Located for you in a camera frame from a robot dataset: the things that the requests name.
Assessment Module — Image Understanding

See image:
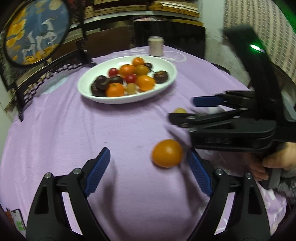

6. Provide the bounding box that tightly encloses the red cherry tomato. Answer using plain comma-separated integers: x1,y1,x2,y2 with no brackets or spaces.
125,74,137,84
108,68,118,77

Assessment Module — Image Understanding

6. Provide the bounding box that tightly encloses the small orange tangerine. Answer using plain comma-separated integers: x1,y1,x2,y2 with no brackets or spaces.
132,57,144,67

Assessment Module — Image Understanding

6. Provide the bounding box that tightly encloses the right hand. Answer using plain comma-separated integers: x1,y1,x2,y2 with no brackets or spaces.
245,143,295,181

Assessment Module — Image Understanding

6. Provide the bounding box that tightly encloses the dark mangosteen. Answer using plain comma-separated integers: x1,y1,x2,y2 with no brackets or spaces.
91,81,106,97
102,76,123,87
95,75,112,90

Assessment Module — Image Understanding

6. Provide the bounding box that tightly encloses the wooden shelf with boxes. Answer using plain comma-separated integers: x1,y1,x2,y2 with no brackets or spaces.
82,1,201,23

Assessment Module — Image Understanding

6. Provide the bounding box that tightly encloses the brown passion fruit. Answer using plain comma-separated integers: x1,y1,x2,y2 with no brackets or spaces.
153,70,169,84

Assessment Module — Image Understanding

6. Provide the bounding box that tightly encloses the white oval plate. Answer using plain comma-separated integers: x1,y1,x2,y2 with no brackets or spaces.
77,56,177,104

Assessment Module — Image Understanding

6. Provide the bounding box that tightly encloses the smooth orange fruit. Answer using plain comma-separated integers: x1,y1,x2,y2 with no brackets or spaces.
152,139,184,168

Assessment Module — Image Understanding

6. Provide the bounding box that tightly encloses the purple tablecloth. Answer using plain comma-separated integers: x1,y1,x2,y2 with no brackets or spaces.
0,45,289,241

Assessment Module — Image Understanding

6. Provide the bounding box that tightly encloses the dark mangosteen on plate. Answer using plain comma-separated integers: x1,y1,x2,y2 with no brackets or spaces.
91,81,106,97

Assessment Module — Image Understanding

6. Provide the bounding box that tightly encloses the dark cherry with stem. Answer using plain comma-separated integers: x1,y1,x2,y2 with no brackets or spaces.
144,63,156,73

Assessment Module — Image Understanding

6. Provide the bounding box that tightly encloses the deer painting screen stand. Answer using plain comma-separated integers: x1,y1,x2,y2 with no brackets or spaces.
1,1,95,121

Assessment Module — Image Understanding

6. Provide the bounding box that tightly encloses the small tan longan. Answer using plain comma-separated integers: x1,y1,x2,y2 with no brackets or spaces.
126,83,137,95

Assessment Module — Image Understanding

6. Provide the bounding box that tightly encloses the yellow orange fruit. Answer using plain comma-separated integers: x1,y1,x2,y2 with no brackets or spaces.
134,65,149,76

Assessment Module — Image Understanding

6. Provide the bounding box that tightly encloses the tan longan on cloth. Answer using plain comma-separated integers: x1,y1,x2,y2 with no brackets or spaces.
174,108,188,113

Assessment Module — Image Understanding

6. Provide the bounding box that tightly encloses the pink beverage can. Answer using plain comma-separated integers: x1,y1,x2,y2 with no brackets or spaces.
148,36,164,57

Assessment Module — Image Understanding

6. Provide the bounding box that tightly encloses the ribbed orange tangerine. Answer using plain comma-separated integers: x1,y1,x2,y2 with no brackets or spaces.
118,64,135,78

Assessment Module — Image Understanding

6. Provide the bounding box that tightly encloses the striped hanging cloth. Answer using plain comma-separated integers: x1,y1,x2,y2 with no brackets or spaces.
224,0,295,81

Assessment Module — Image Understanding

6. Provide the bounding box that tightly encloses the black round stool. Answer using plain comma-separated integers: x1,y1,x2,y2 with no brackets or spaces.
212,63,231,75

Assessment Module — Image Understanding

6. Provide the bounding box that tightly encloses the orange tangerine on plate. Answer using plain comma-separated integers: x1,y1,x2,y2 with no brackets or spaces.
105,83,125,97

